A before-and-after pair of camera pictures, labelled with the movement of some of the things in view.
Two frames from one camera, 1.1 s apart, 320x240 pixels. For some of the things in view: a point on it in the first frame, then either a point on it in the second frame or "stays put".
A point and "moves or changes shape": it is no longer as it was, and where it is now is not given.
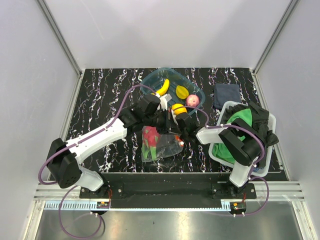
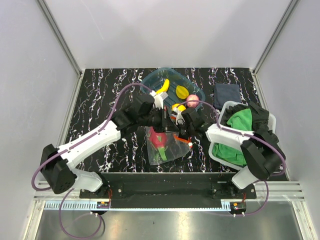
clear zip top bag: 155,145 moves or changes shape
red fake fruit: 150,139 -> 158,139
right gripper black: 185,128 stays put
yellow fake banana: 165,88 stays put
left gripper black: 165,129 stays put
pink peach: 192,100 stays put
